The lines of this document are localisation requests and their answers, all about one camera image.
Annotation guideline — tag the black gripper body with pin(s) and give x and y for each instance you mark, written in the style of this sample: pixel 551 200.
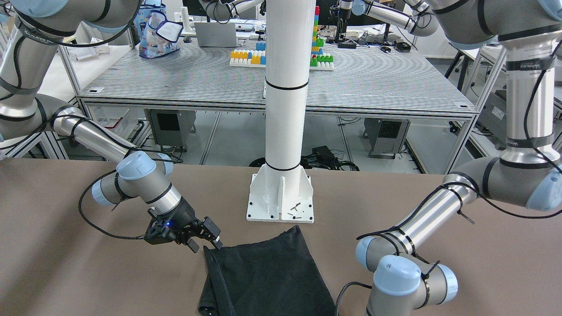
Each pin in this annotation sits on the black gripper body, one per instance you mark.
pixel 188 215

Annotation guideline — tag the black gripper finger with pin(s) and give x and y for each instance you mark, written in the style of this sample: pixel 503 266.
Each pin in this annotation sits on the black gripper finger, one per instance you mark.
pixel 192 244
pixel 211 232

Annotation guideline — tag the black printed t-shirt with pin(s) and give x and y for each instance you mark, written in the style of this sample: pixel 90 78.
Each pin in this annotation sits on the black printed t-shirt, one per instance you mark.
pixel 276 277

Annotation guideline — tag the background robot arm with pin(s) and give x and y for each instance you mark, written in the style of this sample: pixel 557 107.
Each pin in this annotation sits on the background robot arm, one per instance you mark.
pixel 421 23

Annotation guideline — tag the white plastic crate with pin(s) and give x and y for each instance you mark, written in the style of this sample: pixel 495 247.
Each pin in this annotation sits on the white plastic crate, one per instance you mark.
pixel 120 121

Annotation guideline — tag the striped background table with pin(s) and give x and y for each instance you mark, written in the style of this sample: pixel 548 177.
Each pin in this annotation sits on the striped background table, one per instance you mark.
pixel 365 83

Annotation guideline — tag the colourful toy block set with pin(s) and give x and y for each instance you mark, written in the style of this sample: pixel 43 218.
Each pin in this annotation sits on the colourful toy block set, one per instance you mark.
pixel 292 41

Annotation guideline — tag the blue white plastic bag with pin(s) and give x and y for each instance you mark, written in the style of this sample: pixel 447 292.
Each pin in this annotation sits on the blue white plastic bag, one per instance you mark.
pixel 158 35

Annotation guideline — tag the silver laptop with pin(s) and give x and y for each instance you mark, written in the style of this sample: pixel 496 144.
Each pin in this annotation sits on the silver laptop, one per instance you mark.
pixel 214 34

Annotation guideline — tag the white camera pole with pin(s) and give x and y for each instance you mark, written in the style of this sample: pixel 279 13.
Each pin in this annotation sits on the white camera pole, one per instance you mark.
pixel 281 191

